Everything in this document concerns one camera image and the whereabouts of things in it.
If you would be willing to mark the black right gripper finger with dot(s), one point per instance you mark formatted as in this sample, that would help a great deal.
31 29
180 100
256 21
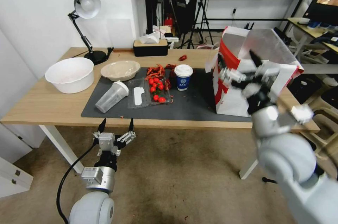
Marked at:
260 67
237 76

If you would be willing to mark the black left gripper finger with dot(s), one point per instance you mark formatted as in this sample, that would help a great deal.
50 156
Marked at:
131 126
103 126

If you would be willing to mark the red white delivery bag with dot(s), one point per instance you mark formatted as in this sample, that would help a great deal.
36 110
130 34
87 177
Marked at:
232 100

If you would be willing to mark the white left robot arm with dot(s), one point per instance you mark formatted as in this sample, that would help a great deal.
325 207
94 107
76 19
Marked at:
92 208

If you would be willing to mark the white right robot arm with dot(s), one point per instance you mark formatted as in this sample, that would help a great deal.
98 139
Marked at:
285 155

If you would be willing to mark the clear disposable takeout box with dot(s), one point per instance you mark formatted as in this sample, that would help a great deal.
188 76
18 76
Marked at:
140 100

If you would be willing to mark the black tissue box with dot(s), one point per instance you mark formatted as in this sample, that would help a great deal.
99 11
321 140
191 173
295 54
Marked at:
150 48

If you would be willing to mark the clear plastic shaker cup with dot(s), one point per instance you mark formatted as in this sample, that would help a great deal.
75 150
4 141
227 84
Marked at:
109 98

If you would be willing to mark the white label sticker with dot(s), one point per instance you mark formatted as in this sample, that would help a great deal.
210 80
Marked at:
137 97

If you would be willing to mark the black plastic stool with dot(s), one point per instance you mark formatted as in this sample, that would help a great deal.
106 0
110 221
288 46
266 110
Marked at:
305 86

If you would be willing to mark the white blue coffee cup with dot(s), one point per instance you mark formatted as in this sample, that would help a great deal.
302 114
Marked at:
183 79

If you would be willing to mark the wooden table white legs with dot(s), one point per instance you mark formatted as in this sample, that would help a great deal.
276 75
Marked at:
52 102

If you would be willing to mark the dark grey desk mat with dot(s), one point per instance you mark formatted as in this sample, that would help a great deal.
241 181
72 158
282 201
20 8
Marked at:
184 108

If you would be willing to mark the beige lidded paper bowl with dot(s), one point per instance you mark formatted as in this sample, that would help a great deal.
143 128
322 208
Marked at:
120 70

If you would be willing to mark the large white plastic bowl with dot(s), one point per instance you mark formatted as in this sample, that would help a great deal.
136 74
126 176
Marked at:
70 76

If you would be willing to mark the dried red chilli pile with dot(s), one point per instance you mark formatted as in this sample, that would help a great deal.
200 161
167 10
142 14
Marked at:
155 71

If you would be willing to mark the wooden side desk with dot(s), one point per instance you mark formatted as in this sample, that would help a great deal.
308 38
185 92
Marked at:
314 30

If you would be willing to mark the beige plastic stool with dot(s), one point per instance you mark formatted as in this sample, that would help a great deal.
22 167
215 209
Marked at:
326 131

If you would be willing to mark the black tripod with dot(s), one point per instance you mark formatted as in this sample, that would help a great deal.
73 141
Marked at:
200 15

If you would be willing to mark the white tissue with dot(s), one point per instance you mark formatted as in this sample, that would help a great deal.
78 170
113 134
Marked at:
149 38

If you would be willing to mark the white cabinet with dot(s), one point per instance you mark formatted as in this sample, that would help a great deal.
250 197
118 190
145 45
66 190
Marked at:
13 139

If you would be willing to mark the black desk lamp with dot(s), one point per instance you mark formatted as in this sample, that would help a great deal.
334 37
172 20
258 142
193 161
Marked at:
87 3

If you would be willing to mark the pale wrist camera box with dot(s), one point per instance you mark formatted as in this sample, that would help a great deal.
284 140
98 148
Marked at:
107 142
251 91

